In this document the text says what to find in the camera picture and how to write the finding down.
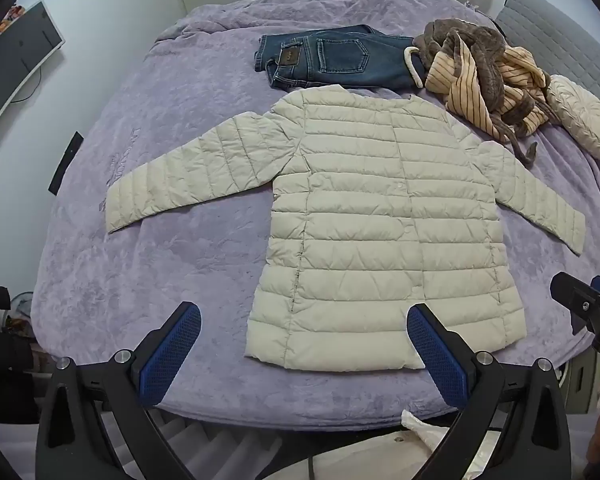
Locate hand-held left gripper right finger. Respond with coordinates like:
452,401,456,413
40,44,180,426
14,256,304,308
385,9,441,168
406,302,572,480

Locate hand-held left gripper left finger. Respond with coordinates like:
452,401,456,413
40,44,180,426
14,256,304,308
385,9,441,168
35,301,202,480

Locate cream quilted down jacket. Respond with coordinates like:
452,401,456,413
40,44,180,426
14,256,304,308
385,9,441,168
104,85,587,373

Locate white plastic bag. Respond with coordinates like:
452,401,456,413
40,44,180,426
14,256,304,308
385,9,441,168
400,409,501,480

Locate beige storage box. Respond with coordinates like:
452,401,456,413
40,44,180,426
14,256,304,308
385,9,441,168
562,347,600,413

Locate purple embossed blanket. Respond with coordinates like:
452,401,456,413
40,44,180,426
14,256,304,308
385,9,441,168
30,0,600,433

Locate round cream pleated cushion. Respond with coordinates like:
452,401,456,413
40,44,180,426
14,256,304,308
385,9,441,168
545,74,600,162

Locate black rectangular tag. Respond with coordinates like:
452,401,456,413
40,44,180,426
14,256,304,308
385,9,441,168
48,131,83,196

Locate brown striped fleece robe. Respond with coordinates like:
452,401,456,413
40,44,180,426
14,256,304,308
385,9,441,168
412,18,553,166

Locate grey quilted headboard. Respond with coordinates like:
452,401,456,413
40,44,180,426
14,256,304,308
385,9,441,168
495,0,600,106

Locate blue denim jeans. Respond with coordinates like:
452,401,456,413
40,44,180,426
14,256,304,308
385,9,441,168
252,24,426,92

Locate white-framed monitor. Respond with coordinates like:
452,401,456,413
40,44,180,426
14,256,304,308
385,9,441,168
0,0,65,137

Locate thin black monitor cable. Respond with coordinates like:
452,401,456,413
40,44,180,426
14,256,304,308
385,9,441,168
12,67,42,103

